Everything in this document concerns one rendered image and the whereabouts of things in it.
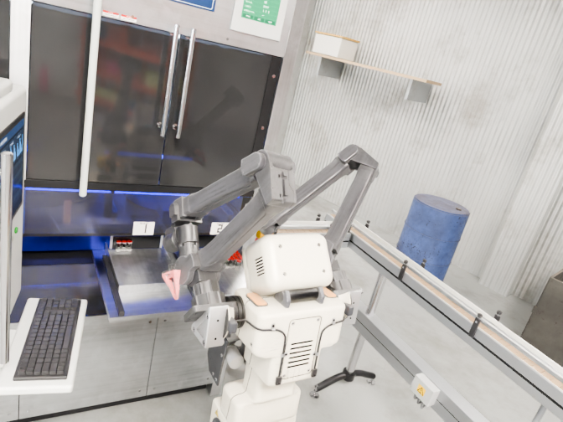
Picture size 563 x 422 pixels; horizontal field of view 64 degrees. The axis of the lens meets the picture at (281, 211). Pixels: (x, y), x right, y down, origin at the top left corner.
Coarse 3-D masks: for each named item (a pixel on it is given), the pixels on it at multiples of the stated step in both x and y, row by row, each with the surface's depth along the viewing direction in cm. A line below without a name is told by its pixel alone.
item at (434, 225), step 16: (416, 208) 418; (432, 208) 404; (448, 208) 413; (464, 208) 426; (416, 224) 417; (432, 224) 407; (448, 224) 404; (464, 224) 413; (400, 240) 437; (416, 240) 418; (432, 240) 411; (448, 240) 410; (416, 256) 420; (432, 256) 415; (448, 256) 420; (432, 272) 421
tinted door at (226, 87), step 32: (192, 64) 169; (224, 64) 174; (256, 64) 180; (192, 96) 174; (224, 96) 179; (256, 96) 186; (192, 128) 179; (224, 128) 185; (256, 128) 192; (192, 160) 184; (224, 160) 191
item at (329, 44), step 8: (320, 32) 543; (320, 40) 545; (328, 40) 536; (336, 40) 529; (344, 40) 528; (352, 40) 536; (320, 48) 546; (328, 48) 537; (336, 48) 530; (344, 48) 533; (352, 48) 543; (336, 56) 531; (344, 56) 539; (352, 56) 549
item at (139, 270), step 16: (112, 256) 186; (128, 256) 189; (144, 256) 192; (160, 256) 195; (112, 272) 173; (128, 272) 178; (144, 272) 180; (160, 272) 183; (128, 288) 164; (144, 288) 167; (160, 288) 171
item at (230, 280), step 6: (222, 270) 196; (228, 270) 197; (234, 270) 198; (240, 270) 200; (222, 276) 191; (228, 276) 192; (234, 276) 193; (240, 276) 195; (222, 282) 187; (228, 282) 188; (234, 282) 189; (240, 282) 190; (222, 288) 182; (228, 288) 183; (234, 288) 184; (228, 294) 173; (234, 294) 174
